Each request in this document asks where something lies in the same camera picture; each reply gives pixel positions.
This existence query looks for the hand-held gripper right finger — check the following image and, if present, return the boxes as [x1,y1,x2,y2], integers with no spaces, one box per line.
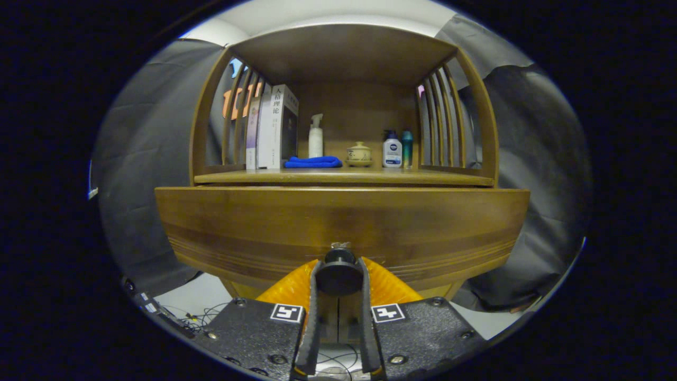
[355,257,487,381]

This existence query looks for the white lotion bottle blue cap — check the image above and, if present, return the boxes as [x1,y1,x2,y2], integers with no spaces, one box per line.
[382,130,403,168]

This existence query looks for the black floor cables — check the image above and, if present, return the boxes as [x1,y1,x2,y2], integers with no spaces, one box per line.
[175,302,365,379]

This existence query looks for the thin white book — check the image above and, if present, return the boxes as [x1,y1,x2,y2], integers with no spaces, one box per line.
[257,87,273,170]

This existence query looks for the white pump bottle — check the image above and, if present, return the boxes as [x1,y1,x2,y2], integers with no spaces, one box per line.
[308,113,324,158]

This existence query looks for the wooden countertop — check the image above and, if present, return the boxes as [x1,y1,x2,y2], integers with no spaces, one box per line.
[193,167,495,187]

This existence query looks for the wooden drawer with black knob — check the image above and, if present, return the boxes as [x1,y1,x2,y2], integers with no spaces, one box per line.
[154,185,531,302]

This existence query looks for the purple book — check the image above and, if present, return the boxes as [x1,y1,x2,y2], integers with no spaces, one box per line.
[246,97,261,170]

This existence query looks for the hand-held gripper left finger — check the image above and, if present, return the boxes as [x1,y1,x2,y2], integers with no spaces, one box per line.
[193,258,324,381]

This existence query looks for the wooden cabinet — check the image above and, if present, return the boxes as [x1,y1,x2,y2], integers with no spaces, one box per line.
[154,24,531,344]

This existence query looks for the thick white book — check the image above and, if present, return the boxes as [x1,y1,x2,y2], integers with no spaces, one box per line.
[266,85,299,170]

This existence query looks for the beige lidded ceramic cup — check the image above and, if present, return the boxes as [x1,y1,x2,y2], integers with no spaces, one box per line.
[346,141,373,168]

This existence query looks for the folded blue cloth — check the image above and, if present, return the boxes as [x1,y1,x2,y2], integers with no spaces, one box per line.
[284,156,343,169]

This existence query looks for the black floor device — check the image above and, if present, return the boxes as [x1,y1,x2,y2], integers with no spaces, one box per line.
[124,278,196,339]

